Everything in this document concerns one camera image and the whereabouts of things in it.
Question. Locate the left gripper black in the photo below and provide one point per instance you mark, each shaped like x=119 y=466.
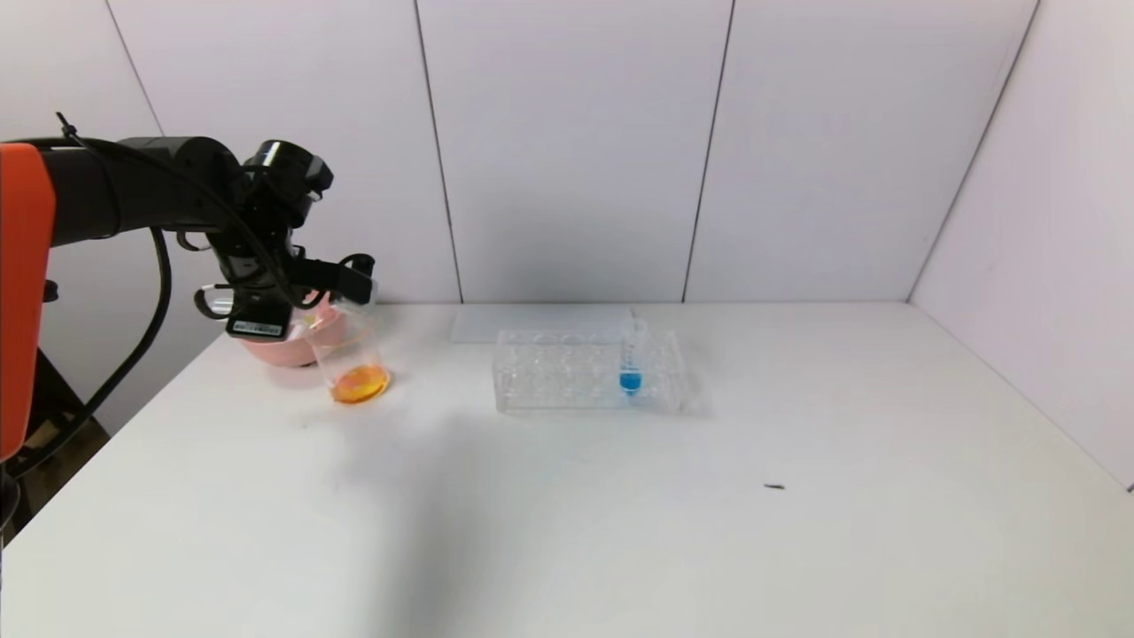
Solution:
x=258 y=322

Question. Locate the test tube with yellow pigment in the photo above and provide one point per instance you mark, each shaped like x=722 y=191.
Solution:
x=350 y=310

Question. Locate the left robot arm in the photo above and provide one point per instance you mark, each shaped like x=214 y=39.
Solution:
x=106 y=195

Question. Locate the clear glass beaker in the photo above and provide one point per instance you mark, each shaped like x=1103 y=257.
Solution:
x=354 y=377

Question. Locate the clear plastic test tube rack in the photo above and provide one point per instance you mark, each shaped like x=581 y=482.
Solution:
x=567 y=394

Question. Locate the test tube with blue pigment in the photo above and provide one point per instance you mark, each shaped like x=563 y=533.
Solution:
x=630 y=381

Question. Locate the pink bowl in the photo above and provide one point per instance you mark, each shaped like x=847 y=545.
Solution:
x=275 y=353

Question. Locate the white paper sheet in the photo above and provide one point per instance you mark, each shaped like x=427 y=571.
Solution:
x=478 y=326

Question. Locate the dark chair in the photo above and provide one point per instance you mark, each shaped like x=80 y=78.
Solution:
x=62 y=408

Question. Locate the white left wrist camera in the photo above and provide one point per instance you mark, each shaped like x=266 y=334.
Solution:
x=354 y=282

